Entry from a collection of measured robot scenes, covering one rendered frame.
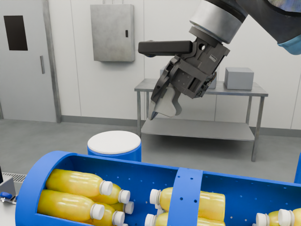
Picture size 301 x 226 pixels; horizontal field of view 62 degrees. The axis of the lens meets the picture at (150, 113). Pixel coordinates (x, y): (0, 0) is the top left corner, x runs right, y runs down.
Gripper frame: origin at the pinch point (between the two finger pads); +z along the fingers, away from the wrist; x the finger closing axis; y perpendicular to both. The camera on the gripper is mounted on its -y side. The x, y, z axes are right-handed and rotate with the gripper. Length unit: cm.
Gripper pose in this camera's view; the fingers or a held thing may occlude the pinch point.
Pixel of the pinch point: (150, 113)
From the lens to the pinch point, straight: 55.6
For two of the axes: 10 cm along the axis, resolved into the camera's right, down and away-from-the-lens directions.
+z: -4.8, 8.2, 3.3
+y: 7.6, 5.7, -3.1
